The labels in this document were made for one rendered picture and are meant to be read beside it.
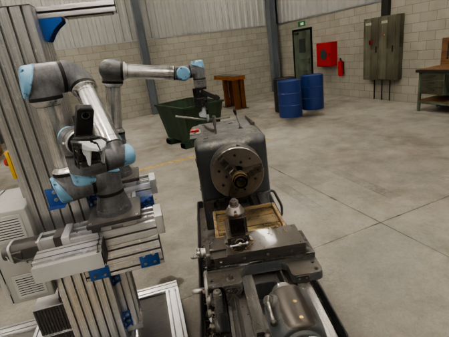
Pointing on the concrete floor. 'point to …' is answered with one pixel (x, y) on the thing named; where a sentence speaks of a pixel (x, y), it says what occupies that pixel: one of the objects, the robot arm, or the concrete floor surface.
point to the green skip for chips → (178, 131)
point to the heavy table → (233, 90)
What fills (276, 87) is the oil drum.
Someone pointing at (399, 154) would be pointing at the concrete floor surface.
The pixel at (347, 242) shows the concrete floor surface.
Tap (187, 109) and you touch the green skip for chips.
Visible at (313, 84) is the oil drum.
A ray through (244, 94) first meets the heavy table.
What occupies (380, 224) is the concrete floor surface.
